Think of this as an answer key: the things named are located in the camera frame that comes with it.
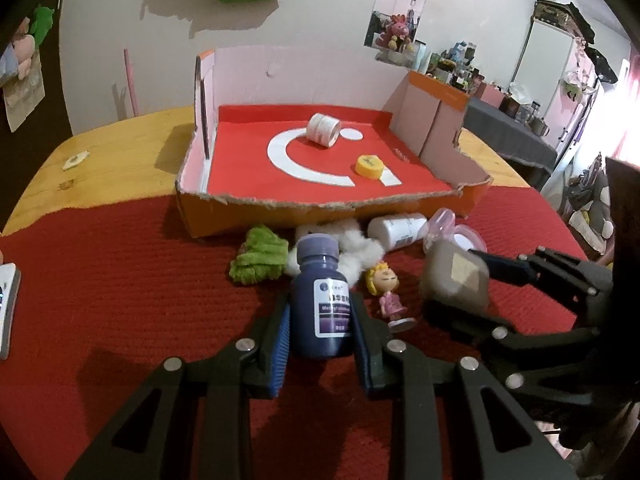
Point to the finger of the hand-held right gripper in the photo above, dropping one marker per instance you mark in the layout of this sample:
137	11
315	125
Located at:
465	317
505	265

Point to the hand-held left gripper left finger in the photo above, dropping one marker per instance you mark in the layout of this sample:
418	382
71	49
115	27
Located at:
280	355

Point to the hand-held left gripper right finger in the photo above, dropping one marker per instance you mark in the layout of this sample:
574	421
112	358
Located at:
362	355

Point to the grey brown pouch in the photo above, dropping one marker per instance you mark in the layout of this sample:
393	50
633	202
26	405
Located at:
455	275

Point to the dark blue bottle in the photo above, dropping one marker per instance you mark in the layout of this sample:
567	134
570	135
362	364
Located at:
320	300

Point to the clear pink plastic container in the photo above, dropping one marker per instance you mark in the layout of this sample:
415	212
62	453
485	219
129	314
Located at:
440	225

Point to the green scrunchie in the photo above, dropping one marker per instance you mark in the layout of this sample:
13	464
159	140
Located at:
257	257

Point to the white fluffy scrunchie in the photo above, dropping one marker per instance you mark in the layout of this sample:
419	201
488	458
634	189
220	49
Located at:
360	252

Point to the orange cardboard box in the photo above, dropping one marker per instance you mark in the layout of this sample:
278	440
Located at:
250	165

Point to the pile of plush toys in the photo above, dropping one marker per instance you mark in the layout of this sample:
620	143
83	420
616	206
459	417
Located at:
592	210

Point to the blonde doll figurine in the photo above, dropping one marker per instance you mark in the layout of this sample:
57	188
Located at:
385	282

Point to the white plastic bottle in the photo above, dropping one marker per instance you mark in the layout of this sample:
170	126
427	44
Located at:
397	230

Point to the grey covered table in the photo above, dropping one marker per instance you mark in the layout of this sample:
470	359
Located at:
505	130

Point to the red table cloth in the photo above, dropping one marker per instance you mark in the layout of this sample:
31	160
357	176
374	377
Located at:
125	285

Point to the clutter of small jars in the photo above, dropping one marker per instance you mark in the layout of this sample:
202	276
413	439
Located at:
460	67

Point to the white cabinet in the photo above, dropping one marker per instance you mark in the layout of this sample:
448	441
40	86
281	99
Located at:
547	55

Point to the white tape roll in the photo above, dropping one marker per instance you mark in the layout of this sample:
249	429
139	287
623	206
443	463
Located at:
322	130

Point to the pink plush toy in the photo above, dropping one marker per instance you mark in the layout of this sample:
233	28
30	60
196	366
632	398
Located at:
395	32

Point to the white flat device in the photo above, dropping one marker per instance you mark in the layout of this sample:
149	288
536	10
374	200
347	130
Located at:
7	310

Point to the pale sticker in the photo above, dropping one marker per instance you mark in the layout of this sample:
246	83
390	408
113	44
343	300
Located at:
75	160

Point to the pink stick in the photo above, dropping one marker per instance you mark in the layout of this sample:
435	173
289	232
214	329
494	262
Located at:
131	85

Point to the hanging paper sheet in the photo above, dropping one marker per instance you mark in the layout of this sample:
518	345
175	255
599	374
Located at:
22	102

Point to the green plush toy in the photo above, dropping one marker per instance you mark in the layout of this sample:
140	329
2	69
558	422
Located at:
42	22

